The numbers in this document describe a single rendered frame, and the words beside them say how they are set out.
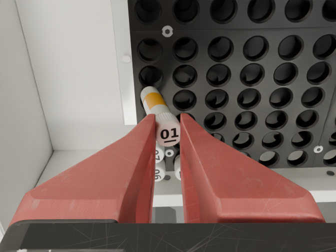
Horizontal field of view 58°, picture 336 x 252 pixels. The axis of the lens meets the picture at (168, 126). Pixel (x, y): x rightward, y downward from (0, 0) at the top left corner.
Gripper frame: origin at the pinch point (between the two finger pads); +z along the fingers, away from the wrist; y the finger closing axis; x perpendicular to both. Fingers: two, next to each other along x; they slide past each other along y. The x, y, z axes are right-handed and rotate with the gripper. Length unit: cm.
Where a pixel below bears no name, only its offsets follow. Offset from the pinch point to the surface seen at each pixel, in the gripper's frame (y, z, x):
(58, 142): 9.3, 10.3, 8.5
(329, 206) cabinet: -22.1, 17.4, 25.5
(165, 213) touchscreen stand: 1, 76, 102
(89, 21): 5.4, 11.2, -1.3
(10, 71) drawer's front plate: 10.0, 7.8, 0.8
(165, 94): 0.1, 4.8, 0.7
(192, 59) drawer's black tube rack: -1.3, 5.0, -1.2
